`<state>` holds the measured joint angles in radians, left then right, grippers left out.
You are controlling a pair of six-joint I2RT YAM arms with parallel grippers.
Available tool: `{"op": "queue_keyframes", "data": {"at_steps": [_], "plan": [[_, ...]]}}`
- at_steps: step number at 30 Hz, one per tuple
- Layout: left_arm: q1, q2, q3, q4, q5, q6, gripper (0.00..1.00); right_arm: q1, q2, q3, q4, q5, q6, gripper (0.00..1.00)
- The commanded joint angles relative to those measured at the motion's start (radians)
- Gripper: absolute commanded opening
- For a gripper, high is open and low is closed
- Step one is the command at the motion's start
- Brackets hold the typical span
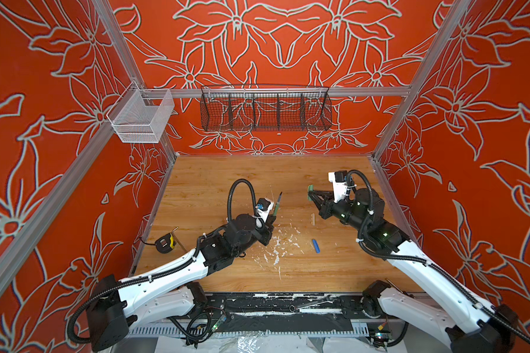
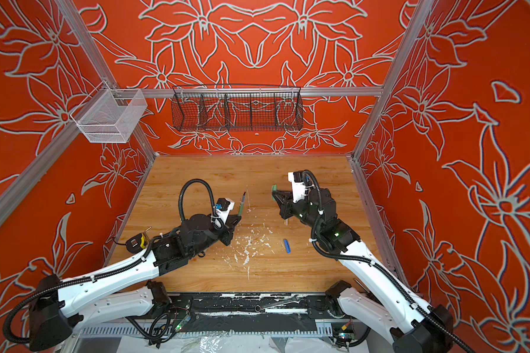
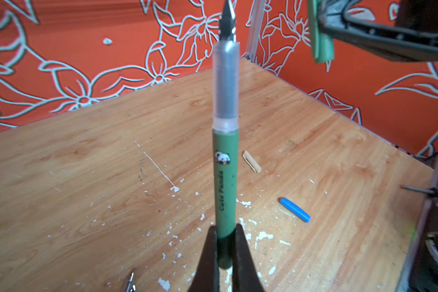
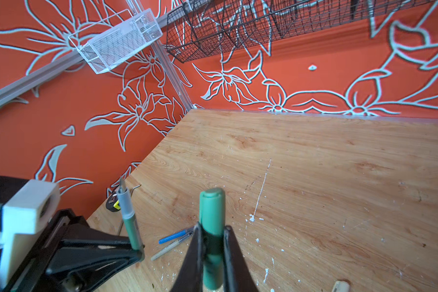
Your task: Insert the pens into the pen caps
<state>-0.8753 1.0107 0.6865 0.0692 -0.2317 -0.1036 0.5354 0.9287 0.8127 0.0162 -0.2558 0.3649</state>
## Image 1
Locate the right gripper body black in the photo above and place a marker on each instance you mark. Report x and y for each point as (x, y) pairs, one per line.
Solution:
(344, 211)

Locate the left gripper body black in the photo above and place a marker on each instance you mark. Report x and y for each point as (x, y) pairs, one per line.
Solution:
(263, 234)

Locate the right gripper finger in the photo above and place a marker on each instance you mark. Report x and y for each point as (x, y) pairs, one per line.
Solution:
(323, 207)
(323, 194)

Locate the green pen cap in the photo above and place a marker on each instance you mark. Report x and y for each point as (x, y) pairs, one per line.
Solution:
(310, 191)

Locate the green pen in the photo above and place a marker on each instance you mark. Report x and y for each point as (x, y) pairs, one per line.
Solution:
(277, 205)

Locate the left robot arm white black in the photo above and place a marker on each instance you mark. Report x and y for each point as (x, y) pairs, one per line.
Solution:
(117, 306)

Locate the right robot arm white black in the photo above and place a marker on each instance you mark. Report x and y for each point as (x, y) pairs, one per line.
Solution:
(462, 320)

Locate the blue pen cap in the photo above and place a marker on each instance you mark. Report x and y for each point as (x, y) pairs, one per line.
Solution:
(316, 246)

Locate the yellow black tape measure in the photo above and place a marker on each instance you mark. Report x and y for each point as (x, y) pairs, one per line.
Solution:
(165, 244)

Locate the white mesh basket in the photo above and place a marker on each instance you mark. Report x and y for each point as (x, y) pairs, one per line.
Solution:
(140, 116)

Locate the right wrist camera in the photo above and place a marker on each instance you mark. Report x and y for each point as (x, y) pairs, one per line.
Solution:
(338, 179)

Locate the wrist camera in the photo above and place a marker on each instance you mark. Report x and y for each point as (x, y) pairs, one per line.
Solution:
(263, 208)
(338, 179)

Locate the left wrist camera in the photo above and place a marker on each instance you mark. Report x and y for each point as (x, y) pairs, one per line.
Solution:
(263, 208)

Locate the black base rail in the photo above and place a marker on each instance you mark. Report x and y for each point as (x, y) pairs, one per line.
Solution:
(256, 305)

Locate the white cable duct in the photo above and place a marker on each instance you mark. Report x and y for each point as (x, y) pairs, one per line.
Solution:
(357, 330)

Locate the black wire basket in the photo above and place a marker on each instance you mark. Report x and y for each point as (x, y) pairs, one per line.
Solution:
(265, 108)

